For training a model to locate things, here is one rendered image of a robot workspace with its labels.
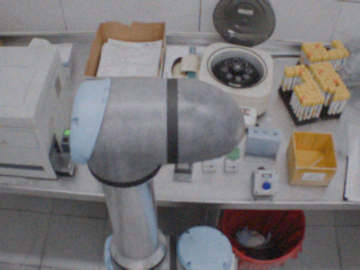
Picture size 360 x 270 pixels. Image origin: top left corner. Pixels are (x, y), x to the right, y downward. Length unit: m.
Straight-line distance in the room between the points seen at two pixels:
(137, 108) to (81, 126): 0.08
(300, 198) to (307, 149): 0.17
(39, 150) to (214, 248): 0.56
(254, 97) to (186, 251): 0.62
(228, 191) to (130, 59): 0.58
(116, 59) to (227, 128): 0.99
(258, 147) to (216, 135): 0.74
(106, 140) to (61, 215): 1.73
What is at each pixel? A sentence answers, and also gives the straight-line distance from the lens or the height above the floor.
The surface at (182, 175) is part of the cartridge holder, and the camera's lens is 1.26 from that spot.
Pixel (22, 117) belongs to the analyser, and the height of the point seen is 1.17.
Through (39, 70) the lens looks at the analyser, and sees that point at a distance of 1.19.
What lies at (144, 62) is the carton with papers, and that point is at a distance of 1.49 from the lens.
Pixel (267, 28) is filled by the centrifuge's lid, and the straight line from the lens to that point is 1.51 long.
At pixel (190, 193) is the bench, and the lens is 1.24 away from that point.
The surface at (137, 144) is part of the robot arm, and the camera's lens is 0.54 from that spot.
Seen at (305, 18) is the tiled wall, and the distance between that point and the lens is 1.62.
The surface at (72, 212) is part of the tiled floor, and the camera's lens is 2.25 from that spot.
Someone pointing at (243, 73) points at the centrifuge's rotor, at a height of 0.97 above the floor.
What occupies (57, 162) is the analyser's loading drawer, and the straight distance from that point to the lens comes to 1.29.
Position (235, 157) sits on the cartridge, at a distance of 1.24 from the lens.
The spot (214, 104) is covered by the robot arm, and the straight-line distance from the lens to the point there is 0.55.
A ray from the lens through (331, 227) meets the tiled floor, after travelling 2.29.
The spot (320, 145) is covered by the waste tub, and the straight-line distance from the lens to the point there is 1.36.
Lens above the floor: 1.95
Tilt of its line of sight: 52 degrees down
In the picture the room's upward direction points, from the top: 1 degrees clockwise
